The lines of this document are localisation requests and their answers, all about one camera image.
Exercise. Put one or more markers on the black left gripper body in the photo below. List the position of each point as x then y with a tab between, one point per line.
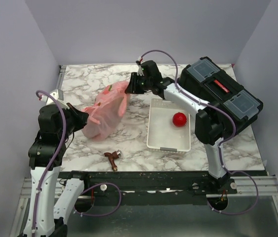
74	121

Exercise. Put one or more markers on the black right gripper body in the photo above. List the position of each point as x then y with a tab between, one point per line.
139	84

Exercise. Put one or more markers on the pink plastic bag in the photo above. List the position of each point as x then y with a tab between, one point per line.
105	115

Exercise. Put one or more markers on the red fake pomegranate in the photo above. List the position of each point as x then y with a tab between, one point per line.
179	119

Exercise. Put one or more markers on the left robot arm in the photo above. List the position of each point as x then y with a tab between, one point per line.
48	216

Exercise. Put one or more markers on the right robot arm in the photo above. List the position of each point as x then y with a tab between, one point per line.
213	126

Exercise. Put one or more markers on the black plastic toolbox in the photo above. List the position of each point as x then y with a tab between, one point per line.
209	82

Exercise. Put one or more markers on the brown toy faucet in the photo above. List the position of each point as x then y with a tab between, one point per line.
112	157

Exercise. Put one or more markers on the white perforated plastic basket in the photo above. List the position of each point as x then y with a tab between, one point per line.
162	134

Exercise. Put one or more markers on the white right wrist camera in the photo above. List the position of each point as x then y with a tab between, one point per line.
140	70

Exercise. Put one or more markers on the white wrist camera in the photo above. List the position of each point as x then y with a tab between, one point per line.
140	70
57	95

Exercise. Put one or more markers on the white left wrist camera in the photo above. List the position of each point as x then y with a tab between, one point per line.
57	95

